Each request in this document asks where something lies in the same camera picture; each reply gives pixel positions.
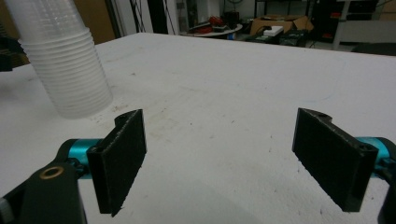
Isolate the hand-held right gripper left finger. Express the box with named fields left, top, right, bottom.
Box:
left=87, top=108, right=148, bottom=217

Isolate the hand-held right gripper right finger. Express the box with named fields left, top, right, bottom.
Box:
left=291, top=107, right=379, bottom=213

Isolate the brown wooden panel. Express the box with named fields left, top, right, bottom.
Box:
left=73, top=0, right=117, bottom=45

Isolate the white foam mat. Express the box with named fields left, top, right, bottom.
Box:
left=0, top=32, right=396, bottom=224

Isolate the white metal desk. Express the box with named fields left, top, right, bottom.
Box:
left=332, top=0, right=396, bottom=51

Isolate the small white box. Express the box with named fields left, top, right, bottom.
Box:
left=262, top=25, right=285, bottom=38

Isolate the open cardboard box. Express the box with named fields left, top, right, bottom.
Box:
left=249, top=14, right=315, bottom=37

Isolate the round white table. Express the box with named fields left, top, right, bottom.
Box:
left=187, top=22, right=244, bottom=39

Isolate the red cable bundle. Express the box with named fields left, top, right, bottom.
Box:
left=196, top=16, right=226, bottom=35

